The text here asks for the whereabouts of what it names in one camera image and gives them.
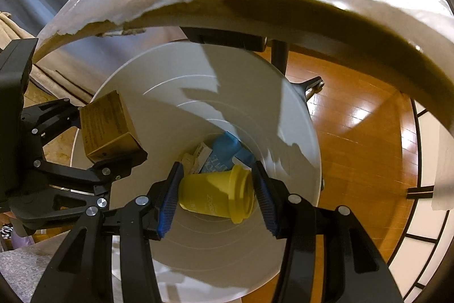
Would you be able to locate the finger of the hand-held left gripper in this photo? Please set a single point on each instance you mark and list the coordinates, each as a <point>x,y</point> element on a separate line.
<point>117,162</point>
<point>53,115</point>

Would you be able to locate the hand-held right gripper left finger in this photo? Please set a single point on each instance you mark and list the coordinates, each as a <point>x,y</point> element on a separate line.
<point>170,196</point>

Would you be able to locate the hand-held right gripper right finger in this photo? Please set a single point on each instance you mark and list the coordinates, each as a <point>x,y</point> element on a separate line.
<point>264,200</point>

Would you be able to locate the brown cardboard box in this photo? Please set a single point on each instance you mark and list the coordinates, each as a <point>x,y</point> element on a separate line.
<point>106,122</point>

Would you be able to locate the yellow cup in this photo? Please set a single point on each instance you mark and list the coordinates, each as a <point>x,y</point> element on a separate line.
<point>212,196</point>

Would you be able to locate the white round bin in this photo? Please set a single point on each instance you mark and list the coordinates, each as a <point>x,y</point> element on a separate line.
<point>177,93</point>

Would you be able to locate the white paper slip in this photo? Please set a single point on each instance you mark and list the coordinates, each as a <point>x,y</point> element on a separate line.
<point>195,161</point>

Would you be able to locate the blue packet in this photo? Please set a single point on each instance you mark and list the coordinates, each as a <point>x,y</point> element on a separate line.
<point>221,150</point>

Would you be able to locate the white black-framed screen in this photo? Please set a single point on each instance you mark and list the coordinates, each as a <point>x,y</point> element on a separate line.
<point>425,253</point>

